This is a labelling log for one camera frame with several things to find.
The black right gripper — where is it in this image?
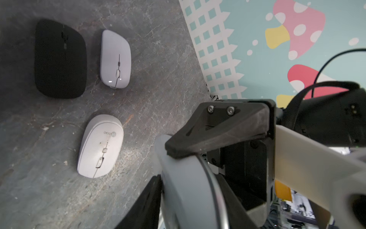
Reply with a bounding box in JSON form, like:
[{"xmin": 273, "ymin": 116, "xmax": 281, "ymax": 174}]
[{"xmin": 165, "ymin": 101, "xmax": 276, "ymax": 226}]

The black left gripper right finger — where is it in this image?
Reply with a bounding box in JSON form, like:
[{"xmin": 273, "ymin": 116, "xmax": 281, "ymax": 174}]
[{"xmin": 215, "ymin": 174, "xmax": 258, "ymax": 229}]

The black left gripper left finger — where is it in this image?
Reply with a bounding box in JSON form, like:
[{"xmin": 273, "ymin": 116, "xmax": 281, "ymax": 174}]
[{"xmin": 116, "ymin": 175, "xmax": 163, "ymax": 229}]

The silver grey mouse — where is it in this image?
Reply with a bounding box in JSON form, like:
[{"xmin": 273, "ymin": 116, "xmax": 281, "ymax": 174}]
[{"xmin": 153, "ymin": 135, "xmax": 229, "ymax": 229}]

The white rounded mouse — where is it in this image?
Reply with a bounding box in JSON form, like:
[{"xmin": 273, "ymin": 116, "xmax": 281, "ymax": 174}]
[{"xmin": 77, "ymin": 114, "xmax": 124, "ymax": 178}]

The light grey slim mouse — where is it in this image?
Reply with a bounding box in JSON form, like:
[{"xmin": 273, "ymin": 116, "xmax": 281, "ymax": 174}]
[{"xmin": 100, "ymin": 30, "xmax": 132, "ymax": 89}]

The black mouse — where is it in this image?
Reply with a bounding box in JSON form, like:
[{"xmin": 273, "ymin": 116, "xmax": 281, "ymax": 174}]
[{"xmin": 34, "ymin": 19, "xmax": 87, "ymax": 99}]

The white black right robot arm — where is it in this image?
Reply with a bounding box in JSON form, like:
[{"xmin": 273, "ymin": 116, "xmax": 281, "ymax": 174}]
[{"xmin": 165, "ymin": 81, "xmax": 366, "ymax": 229}]

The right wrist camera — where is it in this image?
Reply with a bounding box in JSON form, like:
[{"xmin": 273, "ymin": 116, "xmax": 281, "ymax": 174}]
[{"xmin": 275, "ymin": 126, "xmax": 366, "ymax": 229}]

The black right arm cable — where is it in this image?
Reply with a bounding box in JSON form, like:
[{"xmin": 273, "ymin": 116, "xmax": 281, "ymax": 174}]
[{"xmin": 311, "ymin": 48, "xmax": 366, "ymax": 98}]

